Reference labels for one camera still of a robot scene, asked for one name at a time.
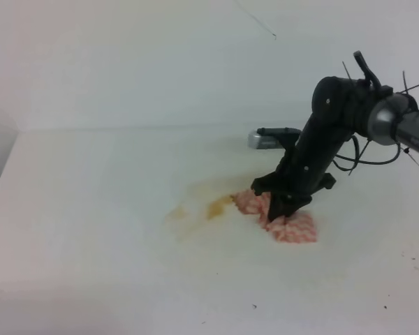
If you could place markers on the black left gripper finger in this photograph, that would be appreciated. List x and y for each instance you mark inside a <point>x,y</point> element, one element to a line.
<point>278,207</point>

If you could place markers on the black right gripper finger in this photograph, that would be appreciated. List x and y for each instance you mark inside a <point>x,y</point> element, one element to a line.
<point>293,204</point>

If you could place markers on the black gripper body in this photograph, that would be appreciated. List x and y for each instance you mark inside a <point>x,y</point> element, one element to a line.
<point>303,166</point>

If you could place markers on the pink white striped rag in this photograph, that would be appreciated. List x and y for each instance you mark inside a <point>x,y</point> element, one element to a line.
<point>299,228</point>

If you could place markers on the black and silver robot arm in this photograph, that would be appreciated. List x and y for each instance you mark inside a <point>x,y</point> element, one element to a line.
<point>341,110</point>

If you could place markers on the brown coffee stain puddle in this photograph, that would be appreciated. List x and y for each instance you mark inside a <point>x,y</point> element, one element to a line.
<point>217,207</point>

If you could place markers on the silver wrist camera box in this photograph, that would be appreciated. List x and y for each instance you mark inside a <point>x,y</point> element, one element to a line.
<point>273,138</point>

